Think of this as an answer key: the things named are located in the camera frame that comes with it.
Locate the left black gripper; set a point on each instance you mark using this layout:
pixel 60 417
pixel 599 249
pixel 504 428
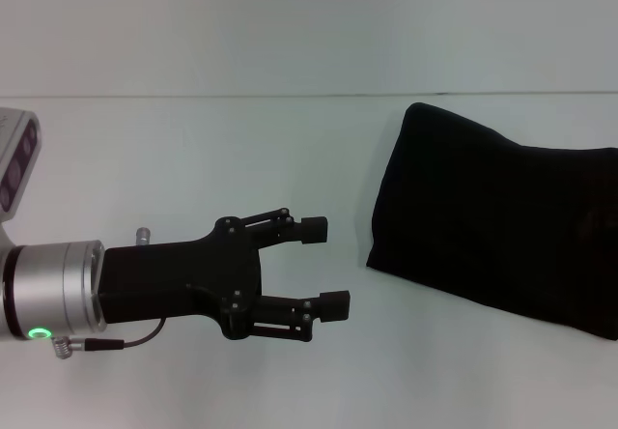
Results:
pixel 183 274

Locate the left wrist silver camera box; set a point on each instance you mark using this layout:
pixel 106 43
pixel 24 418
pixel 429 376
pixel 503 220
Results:
pixel 17 168

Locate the black shirt with FREE print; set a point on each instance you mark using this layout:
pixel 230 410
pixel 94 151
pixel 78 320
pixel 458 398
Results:
pixel 483 216

